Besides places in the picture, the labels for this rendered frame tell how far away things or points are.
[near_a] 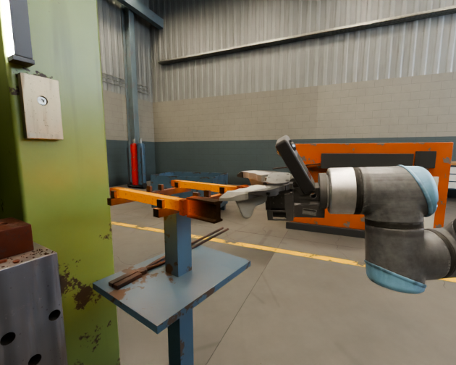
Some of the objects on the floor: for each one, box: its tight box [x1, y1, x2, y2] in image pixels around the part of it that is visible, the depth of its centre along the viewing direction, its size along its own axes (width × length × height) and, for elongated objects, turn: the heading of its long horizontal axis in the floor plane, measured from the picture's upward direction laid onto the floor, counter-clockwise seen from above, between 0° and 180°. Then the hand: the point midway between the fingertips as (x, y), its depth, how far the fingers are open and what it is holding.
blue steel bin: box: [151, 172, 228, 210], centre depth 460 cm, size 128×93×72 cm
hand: (228, 182), depth 53 cm, fingers open, 14 cm apart
